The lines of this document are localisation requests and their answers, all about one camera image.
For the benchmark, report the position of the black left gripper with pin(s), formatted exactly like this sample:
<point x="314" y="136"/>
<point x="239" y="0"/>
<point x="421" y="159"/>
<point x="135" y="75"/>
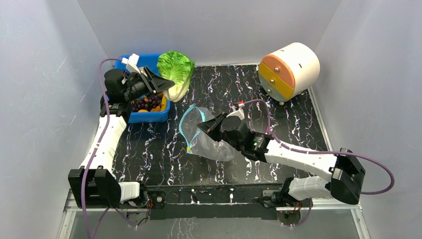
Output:
<point x="158" y="84"/>

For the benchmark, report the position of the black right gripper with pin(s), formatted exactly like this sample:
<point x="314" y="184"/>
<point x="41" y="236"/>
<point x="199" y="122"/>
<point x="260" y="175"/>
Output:
<point x="223" y="124"/>

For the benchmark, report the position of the dark purple grape bunch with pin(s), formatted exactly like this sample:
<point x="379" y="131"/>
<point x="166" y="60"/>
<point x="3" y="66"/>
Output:
<point x="145" y="104"/>

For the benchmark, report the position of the clear zip top bag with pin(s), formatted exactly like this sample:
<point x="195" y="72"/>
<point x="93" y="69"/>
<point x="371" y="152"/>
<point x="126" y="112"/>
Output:
<point x="198" y="143"/>

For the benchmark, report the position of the green toy lettuce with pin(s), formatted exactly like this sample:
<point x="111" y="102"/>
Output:
<point x="178" y="68"/>

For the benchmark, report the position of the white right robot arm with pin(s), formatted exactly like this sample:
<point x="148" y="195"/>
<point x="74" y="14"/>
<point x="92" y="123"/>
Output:
<point x="337" y="175"/>

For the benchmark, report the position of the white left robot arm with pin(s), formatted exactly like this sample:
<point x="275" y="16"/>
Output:
<point x="93" y="184"/>

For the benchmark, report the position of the yellow toy banana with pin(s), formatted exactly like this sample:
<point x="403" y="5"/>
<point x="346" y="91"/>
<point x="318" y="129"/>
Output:
<point x="163" y="103"/>

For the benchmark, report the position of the blue plastic bin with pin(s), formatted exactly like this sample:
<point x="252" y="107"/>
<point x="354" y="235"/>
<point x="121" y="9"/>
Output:
<point x="148" y="113"/>

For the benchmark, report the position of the cylindrical drawer box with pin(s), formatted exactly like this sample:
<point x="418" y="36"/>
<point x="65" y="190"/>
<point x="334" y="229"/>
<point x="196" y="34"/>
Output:
<point x="288" y="71"/>

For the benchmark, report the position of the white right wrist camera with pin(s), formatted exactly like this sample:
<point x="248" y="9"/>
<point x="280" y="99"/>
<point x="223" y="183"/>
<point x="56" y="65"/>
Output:
<point x="237" y="110"/>

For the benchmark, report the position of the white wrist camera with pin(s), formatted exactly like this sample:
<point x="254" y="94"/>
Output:
<point x="131" y="63"/>
<point x="237" y="110"/>

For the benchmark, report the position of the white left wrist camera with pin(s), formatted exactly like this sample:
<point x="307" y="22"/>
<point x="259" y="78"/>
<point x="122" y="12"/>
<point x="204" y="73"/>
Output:
<point x="131" y="63"/>

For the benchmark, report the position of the black base frame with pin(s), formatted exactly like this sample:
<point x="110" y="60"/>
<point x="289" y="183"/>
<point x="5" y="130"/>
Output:
<point x="217" y="201"/>

